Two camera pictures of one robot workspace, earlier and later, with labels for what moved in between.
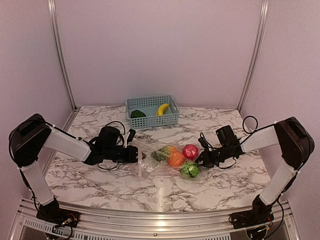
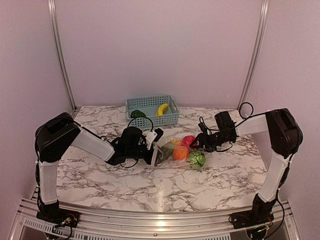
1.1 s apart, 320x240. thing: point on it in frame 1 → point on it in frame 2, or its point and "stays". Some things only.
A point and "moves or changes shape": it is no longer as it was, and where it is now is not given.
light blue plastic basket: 150,105 stays
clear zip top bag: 167,159 moves or changes shape
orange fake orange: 176,159 → 180,153
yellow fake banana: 161,108 stays
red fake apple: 190,151 → 187,140
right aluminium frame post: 264,14 stays
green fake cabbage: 137,114 stays
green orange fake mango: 161,155 moves or changes shape
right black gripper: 207,160 → 201,136
